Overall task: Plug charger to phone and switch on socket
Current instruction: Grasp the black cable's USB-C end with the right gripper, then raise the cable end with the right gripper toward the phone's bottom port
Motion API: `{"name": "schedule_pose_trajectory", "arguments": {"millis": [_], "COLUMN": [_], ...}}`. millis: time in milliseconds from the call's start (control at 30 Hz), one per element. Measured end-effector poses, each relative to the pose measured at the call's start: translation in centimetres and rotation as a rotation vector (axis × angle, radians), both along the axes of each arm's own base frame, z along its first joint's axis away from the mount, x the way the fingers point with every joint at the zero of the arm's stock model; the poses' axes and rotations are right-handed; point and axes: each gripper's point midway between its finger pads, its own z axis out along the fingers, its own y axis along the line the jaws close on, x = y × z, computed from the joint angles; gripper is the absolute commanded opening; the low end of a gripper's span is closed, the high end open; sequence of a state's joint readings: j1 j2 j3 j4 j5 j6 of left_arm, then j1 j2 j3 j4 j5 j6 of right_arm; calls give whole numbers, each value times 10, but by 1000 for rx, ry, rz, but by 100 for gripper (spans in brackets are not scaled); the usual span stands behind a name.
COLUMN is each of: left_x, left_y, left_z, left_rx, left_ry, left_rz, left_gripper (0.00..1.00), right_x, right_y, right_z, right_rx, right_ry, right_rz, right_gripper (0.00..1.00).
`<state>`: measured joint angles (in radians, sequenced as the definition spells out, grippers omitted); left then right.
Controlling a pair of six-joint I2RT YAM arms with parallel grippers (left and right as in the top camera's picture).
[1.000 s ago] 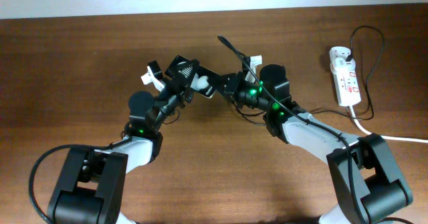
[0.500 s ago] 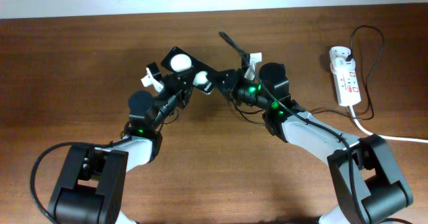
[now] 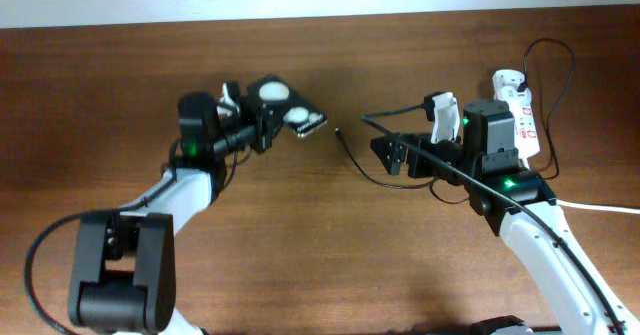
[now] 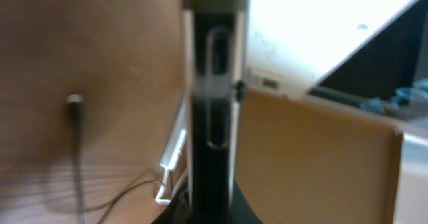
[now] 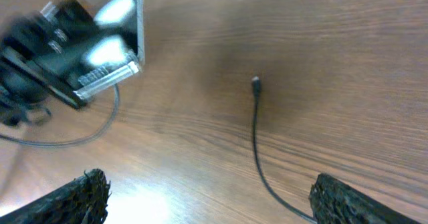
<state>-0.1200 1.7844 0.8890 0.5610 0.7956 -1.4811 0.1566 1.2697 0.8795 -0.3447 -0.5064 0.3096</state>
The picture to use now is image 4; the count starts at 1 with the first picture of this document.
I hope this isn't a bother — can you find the white power strip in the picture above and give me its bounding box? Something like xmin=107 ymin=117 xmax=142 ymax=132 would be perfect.
xmin=155 ymin=98 xmax=187 ymax=205

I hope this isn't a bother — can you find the black smartphone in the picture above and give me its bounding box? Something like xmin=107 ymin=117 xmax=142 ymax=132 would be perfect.
xmin=181 ymin=0 xmax=249 ymax=223

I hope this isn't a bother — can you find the black usb charging cable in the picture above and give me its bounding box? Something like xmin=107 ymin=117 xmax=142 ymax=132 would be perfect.
xmin=66 ymin=94 xmax=171 ymax=224

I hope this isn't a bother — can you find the dark glass door panel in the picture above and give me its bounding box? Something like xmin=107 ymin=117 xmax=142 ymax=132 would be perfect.
xmin=309 ymin=0 xmax=427 ymax=120

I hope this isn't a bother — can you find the white wall switch plate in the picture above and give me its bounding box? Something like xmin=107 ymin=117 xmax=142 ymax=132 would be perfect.
xmin=248 ymin=68 xmax=283 ymax=92

